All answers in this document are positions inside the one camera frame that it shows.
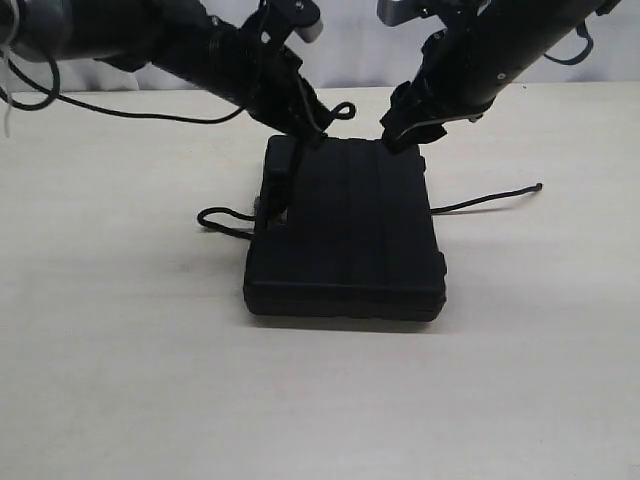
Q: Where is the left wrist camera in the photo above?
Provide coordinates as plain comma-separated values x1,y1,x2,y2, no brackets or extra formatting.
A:
263,0,323,43

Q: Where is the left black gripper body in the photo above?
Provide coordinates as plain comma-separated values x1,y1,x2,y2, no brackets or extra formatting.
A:
234,19,335,138

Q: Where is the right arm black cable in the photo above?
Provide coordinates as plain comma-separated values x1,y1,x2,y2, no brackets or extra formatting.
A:
542,19,596,66

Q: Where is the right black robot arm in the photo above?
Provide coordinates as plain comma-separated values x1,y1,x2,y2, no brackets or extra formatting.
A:
377,0,617,153

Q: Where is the white backdrop curtain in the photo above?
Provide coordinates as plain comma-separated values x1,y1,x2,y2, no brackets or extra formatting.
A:
0,0,640,94

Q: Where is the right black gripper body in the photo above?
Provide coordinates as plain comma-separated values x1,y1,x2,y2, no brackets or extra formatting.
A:
380,29,494,128

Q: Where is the black plastic carrying case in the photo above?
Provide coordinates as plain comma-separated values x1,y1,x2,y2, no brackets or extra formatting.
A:
243,135,447,322

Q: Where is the thin black cable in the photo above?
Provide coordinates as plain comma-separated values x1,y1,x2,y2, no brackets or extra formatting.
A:
0,49,251,125

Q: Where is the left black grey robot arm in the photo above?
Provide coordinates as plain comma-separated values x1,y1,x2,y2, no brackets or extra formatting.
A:
1,1,336,141

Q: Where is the white zip tie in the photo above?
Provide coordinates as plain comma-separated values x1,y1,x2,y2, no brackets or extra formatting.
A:
1,0,20,138

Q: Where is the black braided rope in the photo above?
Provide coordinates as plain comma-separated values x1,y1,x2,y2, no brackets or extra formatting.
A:
196,101,544,239

